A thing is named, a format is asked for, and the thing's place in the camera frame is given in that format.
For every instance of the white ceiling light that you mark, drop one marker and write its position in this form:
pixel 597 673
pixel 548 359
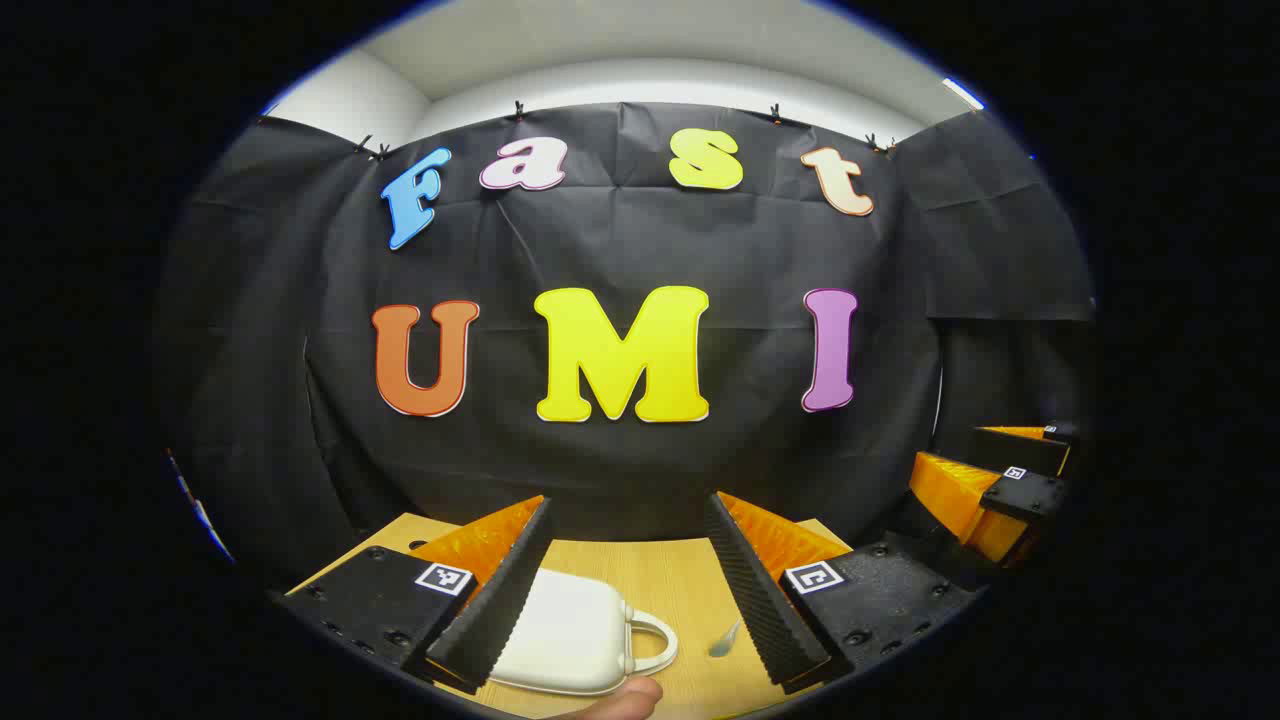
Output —
pixel 963 93

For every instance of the small white suitcase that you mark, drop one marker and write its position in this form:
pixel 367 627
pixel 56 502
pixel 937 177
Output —
pixel 570 630

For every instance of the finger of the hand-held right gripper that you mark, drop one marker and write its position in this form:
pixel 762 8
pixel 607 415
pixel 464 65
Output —
pixel 1020 450
pixel 1020 495

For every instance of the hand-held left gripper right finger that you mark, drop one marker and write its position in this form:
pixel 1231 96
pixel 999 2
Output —
pixel 750 590

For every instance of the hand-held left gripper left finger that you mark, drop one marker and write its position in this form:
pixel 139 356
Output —
pixel 505 590

